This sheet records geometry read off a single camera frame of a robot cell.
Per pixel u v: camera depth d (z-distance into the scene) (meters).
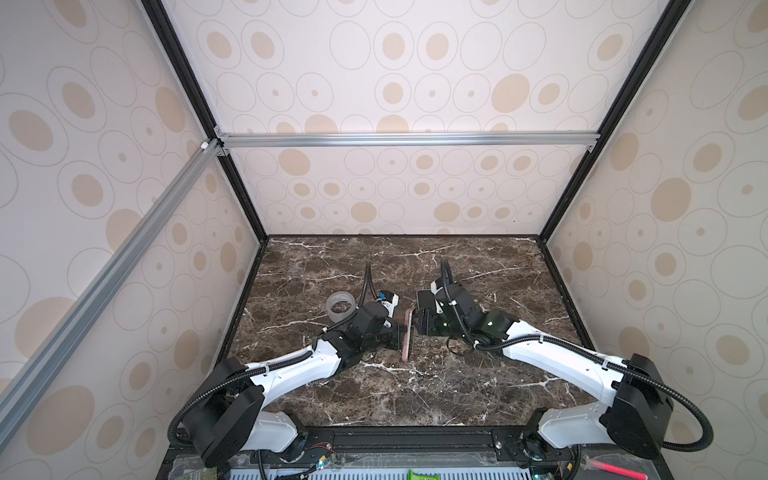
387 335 0.72
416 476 0.69
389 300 0.75
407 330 0.81
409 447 0.76
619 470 0.70
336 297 0.99
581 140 0.90
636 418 0.40
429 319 0.70
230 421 0.40
